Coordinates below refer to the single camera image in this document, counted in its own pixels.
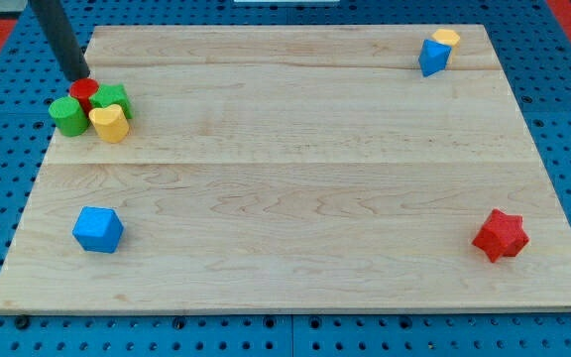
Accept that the blue cube block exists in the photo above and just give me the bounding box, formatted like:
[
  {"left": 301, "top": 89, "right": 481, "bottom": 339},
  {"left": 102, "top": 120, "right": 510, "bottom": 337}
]
[{"left": 72, "top": 206, "right": 124, "bottom": 254}]

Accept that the light wooden board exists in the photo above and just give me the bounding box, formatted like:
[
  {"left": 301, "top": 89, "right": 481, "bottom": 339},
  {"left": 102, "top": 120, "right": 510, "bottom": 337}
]
[{"left": 0, "top": 25, "right": 571, "bottom": 316}]

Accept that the yellow heart block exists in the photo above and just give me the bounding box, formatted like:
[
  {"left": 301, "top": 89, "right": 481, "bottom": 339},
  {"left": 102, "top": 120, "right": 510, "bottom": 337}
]
[{"left": 89, "top": 104, "right": 130, "bottom": 144}]

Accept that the blue triangle block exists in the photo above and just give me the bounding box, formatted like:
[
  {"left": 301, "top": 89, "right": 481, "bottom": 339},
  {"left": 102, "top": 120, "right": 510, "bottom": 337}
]
[{"left": 418, "top": 39, "right": 452, "bottom": 77}]

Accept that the green star block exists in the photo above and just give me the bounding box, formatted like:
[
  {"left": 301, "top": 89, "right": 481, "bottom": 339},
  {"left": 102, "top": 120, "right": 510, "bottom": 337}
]
[{"left": 89, "top": 83, "right": 133, "bottom": 119}]

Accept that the yellow hexagon block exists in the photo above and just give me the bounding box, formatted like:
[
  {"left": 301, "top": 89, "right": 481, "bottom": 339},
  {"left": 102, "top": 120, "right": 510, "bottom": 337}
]
[{"left": 431, "top": 28, "right": 461, "bottom": 64}]

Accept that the red cylinder block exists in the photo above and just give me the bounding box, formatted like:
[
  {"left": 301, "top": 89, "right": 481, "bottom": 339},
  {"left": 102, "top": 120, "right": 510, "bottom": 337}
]
[{"left": 68, "top": 78, "right": 99, "bottom": 114}]

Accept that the green cylinder block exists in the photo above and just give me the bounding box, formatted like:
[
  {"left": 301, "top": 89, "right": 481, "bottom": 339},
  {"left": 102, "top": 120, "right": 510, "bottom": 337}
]
[{"left": 49, "top": 96, "right": 89, "bottom": 137}]

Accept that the red star block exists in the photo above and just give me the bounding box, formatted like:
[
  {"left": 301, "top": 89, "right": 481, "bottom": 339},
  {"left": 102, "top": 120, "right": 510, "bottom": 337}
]
[{"left": 472, "top": 208, "right": 529, "bottom": 263}]

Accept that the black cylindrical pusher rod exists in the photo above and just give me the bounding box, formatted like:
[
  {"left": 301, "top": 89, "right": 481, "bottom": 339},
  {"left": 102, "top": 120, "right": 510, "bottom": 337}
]
[{"left": 28, "top": 0, "right": 90, "bottom": 81}]

